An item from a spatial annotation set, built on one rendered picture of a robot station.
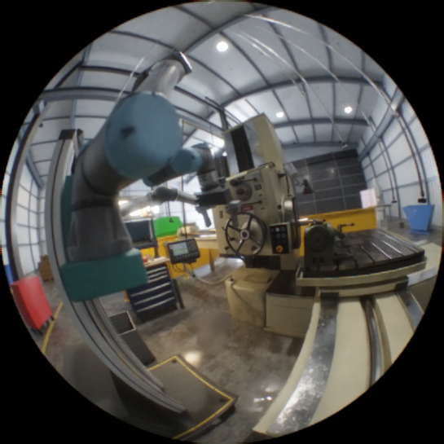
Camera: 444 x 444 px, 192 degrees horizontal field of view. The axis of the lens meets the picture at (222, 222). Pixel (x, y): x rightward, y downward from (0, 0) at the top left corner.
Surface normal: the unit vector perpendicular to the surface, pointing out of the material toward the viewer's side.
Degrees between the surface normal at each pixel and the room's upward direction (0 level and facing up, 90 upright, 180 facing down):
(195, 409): 0
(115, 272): 90
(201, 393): 0
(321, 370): 0
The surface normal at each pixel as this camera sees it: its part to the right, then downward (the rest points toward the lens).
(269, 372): -0.15, -0.99
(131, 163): 0.10, 0.95
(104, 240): 0.78, -0.42
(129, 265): 0.75, -0.11
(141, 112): 0.95, -0.01
